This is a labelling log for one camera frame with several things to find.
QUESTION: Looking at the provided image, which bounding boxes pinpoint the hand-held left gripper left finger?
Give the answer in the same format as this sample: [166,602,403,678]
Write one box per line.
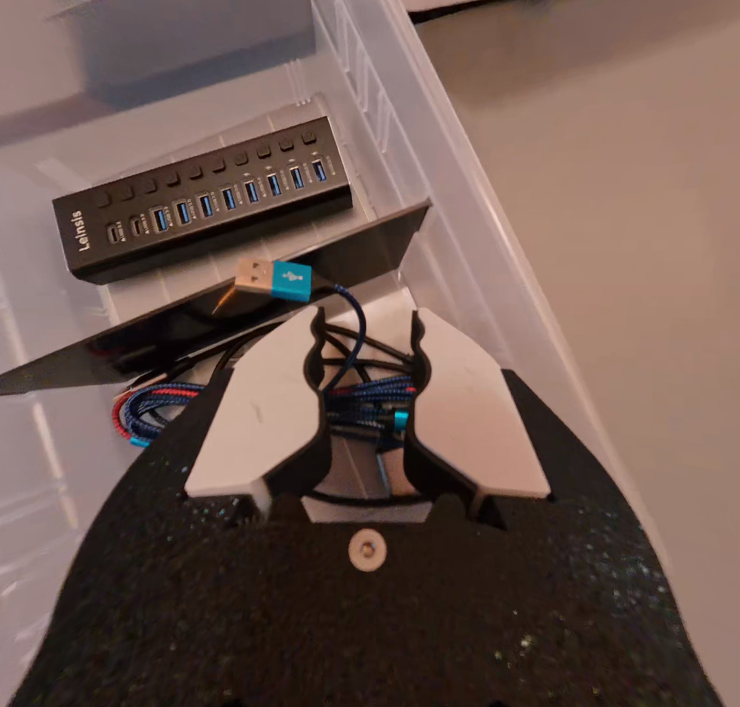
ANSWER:
[184,307,329,500]

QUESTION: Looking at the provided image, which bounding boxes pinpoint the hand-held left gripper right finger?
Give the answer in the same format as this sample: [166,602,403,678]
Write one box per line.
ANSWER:
[405,307,551,500]

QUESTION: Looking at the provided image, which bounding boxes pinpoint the red blue braided cable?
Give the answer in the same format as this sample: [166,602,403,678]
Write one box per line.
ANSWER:
[111,382,208,449]

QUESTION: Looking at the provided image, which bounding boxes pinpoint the thin black cable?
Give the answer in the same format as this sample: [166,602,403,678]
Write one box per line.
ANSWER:
[116,322,415,398]

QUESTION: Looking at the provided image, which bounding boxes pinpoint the blue braided USB cable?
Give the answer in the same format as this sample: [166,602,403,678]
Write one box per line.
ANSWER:
[234,258,417,450]

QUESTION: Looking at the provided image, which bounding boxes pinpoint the clear plastic storage box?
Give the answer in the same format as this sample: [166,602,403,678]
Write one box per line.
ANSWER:
[0,0,674,707]

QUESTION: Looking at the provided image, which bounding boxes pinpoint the glossy black divider panel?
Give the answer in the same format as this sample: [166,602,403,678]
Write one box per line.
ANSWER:
[0,198,432,397]

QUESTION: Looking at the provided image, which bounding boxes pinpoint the black multi-port USB hub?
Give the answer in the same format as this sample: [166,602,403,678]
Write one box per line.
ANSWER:
[52,116,354,286]

